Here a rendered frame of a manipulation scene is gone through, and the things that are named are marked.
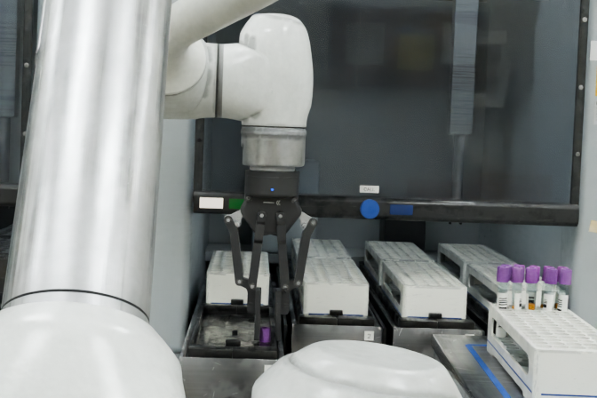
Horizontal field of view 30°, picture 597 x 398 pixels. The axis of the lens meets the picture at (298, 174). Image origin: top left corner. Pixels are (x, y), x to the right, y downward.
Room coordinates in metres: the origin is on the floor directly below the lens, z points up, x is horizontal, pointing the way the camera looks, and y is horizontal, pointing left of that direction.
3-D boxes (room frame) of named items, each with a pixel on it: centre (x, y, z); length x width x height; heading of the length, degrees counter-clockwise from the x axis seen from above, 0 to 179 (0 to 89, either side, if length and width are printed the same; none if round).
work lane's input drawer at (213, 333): (1.73, 0.09, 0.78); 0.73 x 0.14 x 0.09; 2
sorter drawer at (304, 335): (1.98, -0.05, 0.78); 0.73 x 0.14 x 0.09; 2
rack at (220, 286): (1.91, 0.10, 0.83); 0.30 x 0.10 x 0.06; 2
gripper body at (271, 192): (1.54, 0.04, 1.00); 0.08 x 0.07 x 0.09; 92
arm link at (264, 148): (1.54, 0.04, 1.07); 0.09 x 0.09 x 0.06
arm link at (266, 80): (1.54, 0.05, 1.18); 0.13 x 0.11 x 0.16; 94
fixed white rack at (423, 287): (1.85, -0.21, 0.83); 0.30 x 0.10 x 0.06; 2
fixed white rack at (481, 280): (1.86, -0.36, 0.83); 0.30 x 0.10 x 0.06; 2
